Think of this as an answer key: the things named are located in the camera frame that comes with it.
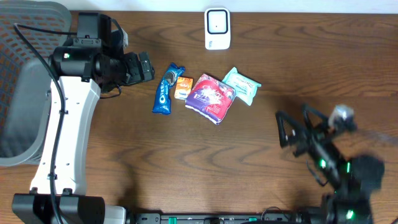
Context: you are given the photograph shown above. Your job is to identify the mint green wipes pack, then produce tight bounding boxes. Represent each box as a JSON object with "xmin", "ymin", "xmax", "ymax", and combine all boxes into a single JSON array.
[{"xmin": 222, "ymin": 67, "xmax": 262, "ymax": 106}]

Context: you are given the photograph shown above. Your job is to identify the orange tissue packet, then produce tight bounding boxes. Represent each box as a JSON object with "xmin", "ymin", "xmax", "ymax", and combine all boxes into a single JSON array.
[{"xmin": 174, "ymin": 77, "xmax": 193, "ymax": 100}]

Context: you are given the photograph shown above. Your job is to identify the red purple pad pack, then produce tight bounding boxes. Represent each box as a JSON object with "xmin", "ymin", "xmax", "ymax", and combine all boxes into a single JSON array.
[{"xmin": 185, "ymin": 73, "xmax": 236, "ymax": 124}]

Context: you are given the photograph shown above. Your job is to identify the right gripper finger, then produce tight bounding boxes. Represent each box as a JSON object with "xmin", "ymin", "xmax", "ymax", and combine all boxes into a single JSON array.
[
  {"xmin": 302, "ymin": 104, "xmax": 329, "ymax": 128},
  {"xmin": 275, "ymin": 111, "xmax": 308, "ymax": 147}
]

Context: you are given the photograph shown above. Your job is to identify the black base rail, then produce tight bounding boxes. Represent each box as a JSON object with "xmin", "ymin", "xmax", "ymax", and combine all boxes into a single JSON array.
[{"xmin": 126, "ymin": 210, "xmax": 326, "ymax": 224}]

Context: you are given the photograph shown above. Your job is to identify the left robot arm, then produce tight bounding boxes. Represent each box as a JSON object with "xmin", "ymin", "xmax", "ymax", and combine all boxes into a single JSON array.
[{"xmin": 12, "ymin": 45, "xmax": 154, "ymax": 223}]

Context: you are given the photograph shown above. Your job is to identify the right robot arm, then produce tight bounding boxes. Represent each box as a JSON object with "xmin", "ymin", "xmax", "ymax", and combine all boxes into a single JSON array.
[{"xmin": 275, "ymin": 105, "xmax": 385, "ymax": 223}]

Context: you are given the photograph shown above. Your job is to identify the blue Oreo cookie pack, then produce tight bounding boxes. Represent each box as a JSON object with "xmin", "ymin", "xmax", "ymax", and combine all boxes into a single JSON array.
[{"xmin": 152, "ymin": 63, "xmax": 185, "ymax": 115}]

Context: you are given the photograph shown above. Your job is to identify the grey plastic mesh basket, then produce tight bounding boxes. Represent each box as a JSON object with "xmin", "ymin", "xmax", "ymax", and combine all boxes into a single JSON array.
[{"xmin": 1, "ymin": 1, "xmax": 72, "ymax": 166}]

